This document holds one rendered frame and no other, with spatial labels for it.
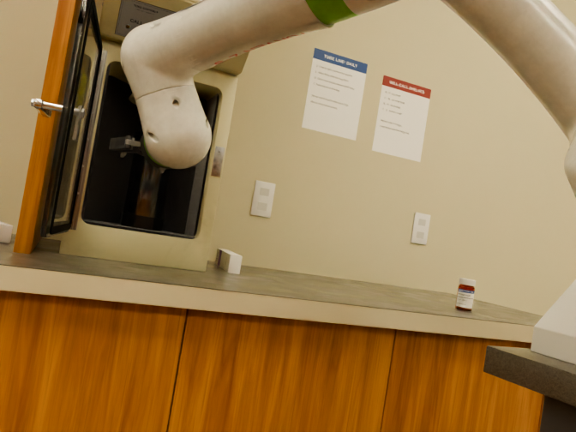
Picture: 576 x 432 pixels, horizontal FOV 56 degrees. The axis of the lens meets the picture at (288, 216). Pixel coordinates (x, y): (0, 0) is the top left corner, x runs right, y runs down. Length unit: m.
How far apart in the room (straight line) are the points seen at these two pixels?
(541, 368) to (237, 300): 0.50
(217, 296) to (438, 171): 1.31
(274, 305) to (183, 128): 0.37
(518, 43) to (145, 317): 0.74
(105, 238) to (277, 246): 0.72
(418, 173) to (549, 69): 1.23
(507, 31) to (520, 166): 1.55
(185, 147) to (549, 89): 0.55
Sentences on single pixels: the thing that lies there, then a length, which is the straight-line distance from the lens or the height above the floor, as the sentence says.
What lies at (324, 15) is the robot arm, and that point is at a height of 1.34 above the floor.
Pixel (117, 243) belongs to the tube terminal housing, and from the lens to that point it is 1.24.
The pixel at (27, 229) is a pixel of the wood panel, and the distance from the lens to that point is 1.14.
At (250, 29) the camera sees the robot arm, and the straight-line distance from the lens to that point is 0.78.
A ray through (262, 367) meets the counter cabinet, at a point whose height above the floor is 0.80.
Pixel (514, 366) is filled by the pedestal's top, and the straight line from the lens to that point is 0.85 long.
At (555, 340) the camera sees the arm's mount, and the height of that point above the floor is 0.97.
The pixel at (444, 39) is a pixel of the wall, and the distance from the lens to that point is 2.20.
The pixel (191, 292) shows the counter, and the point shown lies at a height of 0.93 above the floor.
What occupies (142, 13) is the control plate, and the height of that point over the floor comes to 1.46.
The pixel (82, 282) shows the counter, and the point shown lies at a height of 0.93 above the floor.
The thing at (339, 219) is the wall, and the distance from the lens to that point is 1.88.
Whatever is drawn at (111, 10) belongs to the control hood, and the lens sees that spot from 1.23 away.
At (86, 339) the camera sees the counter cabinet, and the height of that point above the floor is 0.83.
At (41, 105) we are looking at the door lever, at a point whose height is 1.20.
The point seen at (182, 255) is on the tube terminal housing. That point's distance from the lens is 1.26.
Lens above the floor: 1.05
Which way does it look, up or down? 2 degrees up
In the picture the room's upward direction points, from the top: 9 degrees clockwise
